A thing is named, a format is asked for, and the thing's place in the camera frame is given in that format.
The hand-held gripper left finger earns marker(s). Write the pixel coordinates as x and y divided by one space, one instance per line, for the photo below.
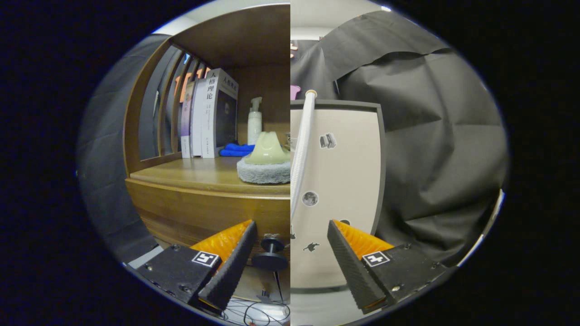
235 265

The white portrait cover book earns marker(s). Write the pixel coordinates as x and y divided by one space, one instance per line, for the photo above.
224 117

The blue cloth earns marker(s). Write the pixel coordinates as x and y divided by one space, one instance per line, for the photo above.
235 149

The brown wooden cabinet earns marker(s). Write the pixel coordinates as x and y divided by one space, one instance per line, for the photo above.
244 40

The thin purple book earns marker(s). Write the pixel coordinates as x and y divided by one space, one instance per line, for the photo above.
186 122

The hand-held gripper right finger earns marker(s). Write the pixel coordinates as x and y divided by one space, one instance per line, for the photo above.
351 267

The white pump bottle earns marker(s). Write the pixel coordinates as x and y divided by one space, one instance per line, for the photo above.
254 127

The brown wooden drawer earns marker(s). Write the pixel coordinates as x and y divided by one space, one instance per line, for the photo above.
195 213

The white cabinet door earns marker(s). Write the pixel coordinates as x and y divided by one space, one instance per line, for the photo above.
349 181

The black backdrop cloth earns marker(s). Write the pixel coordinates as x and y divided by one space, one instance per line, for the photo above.
430 136

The wooden countertop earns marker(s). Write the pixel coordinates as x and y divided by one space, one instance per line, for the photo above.
199 172

